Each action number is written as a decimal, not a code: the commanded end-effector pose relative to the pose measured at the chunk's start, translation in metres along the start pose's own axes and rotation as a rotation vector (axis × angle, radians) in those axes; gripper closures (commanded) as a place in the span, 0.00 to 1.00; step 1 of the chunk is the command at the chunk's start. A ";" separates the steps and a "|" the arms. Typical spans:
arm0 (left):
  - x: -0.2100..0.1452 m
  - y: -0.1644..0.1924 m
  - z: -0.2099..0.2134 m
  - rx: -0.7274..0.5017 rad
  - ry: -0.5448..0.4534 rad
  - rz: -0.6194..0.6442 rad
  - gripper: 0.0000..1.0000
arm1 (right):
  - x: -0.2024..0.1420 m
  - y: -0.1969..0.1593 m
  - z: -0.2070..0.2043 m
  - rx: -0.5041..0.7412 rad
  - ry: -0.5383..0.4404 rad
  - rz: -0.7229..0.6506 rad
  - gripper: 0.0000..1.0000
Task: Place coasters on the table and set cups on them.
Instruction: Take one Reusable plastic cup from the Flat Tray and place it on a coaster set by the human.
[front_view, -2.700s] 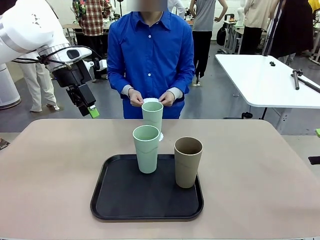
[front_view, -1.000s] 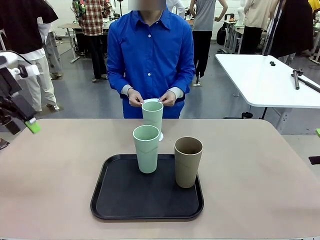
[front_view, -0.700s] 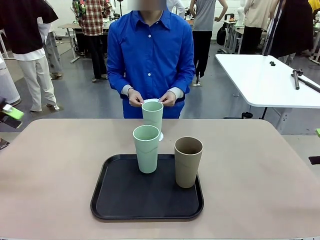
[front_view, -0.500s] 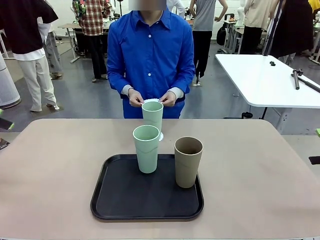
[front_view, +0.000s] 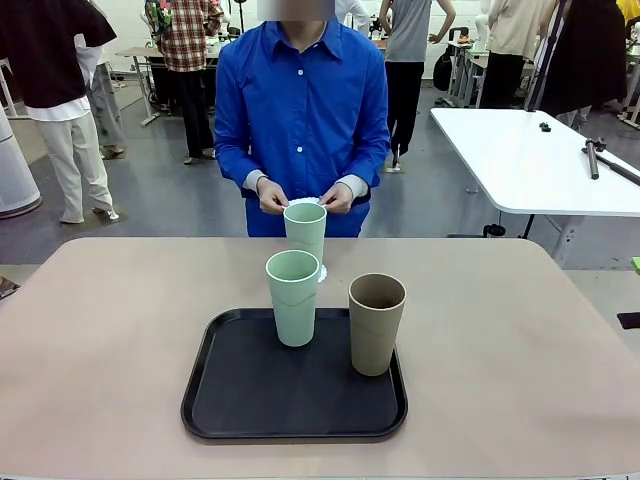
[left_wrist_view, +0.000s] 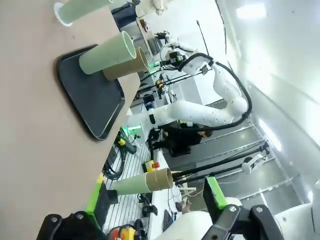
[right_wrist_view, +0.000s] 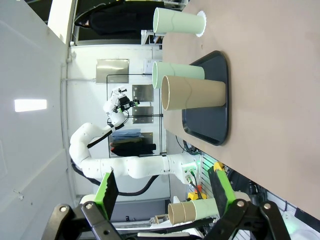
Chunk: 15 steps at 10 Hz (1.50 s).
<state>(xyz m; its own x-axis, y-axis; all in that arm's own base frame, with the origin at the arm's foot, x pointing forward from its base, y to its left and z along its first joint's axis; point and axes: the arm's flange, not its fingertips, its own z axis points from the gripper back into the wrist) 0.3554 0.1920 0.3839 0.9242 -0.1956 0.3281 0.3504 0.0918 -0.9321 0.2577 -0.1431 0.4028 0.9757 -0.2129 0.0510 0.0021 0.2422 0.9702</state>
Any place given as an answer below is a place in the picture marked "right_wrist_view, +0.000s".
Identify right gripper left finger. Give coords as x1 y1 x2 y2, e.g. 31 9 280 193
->
44 169 121 240

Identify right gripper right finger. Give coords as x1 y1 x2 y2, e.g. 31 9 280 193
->
207 163 292 240

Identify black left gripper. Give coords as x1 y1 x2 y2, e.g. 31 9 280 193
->
113 95 140 114

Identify pale green tall cup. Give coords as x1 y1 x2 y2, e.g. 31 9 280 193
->
151 61 206 90
152 6 207 35
192 197 221 220

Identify tan tall cup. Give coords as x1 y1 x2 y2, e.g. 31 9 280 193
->
161 74 227 111
167 202 187 225
181 200 198 222

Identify yellow emergency stop box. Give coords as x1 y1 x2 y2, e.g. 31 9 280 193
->
187 184 209 201

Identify folded blue clothes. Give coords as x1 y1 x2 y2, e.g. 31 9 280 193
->
111 128 145 144

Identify folded black clothes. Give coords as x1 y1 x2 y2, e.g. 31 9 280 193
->
109 141 157 158

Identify black plastic serving tray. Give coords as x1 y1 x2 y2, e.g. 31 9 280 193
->
181 50 230 147

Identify rectangular ceiling light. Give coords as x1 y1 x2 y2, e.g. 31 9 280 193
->
14 99 48 113

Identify white scalloped paper coaster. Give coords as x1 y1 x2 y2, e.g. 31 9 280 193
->
196 9 208 38

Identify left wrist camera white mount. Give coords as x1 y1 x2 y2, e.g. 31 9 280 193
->
113 86 128 97

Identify small metal wall panel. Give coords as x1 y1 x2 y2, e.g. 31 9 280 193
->
131 106 154 125
131 84 154 102

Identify black wire rack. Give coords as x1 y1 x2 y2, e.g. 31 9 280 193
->
106 73 167 159

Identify thick black arm hose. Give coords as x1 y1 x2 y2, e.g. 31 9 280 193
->
71 122 161 197

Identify large metal wall panel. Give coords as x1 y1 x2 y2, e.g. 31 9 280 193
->
95 58 130 85

